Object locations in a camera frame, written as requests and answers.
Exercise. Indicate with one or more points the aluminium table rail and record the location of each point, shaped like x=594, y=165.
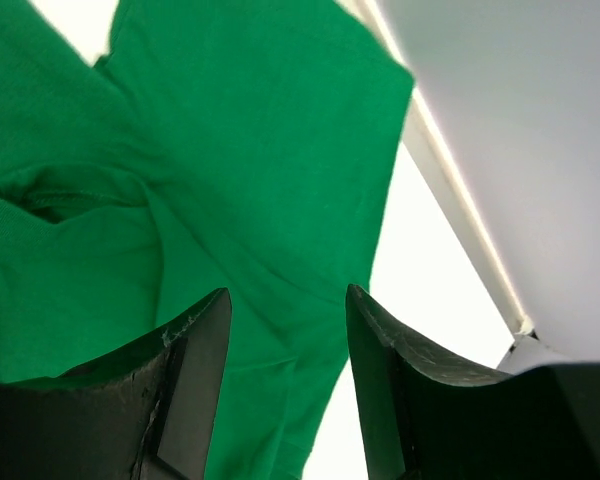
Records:
x=430, y=150

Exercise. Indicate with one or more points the green t shirt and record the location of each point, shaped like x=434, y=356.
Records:
x=239, y=144

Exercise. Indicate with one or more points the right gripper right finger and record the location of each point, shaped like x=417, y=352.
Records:
x=428, y=413

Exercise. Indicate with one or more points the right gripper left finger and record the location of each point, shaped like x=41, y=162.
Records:
x=143, y=411

